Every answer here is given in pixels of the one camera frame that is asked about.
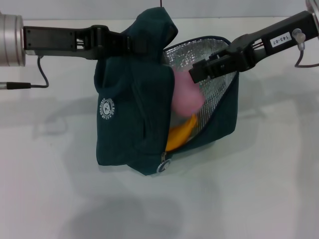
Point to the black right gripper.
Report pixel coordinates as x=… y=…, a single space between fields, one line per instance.
x=274 y=39

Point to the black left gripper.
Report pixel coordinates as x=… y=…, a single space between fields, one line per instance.
x=54 y=41

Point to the pink peach toy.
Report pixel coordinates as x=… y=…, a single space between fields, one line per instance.
x=185 y=99

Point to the yellow banana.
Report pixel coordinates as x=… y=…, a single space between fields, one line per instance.
x=178 y=137

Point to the dark teal insulated lunch bag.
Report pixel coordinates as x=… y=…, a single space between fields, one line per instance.
x=119 y=139

